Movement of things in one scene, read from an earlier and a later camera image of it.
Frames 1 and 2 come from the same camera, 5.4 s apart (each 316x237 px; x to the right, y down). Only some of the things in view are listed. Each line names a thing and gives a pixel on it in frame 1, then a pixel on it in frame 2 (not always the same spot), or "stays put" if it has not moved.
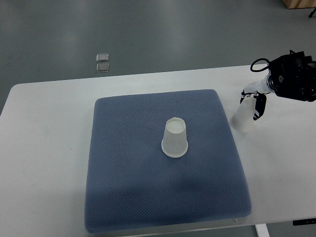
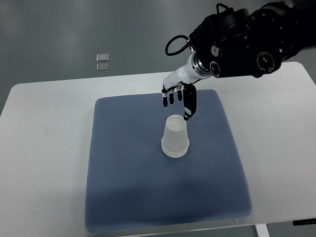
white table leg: (262, 230) stays put
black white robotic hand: (258, 90) → (180, 80)
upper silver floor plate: (102, 57) stays put
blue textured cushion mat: (131, 183) stays put
